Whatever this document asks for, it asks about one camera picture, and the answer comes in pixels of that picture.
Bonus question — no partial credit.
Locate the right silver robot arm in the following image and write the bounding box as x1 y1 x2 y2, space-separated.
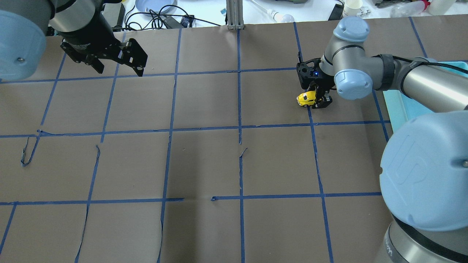
296 16 468 263

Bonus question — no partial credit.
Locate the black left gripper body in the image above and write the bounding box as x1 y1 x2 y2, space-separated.
60 15 148 69

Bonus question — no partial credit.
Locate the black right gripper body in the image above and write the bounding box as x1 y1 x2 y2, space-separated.
296 52 335 96

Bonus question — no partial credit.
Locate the yellow beetle toy car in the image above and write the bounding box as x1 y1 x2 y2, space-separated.
296 91 317 108

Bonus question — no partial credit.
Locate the blue plate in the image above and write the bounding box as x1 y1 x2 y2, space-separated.
134 0 177 16

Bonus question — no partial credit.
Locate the white paper cup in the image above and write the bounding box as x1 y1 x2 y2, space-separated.
343 0 363 17

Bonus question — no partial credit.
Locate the aluminium frame post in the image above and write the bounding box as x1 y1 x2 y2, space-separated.
225 0 245 30

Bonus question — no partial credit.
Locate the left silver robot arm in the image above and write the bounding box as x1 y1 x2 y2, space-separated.
0 0 148 81

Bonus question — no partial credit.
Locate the light blue plastic bin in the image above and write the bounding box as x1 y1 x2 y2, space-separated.
384 61 467 132

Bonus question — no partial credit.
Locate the white light bulb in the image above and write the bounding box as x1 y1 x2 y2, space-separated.
266 9 295 23

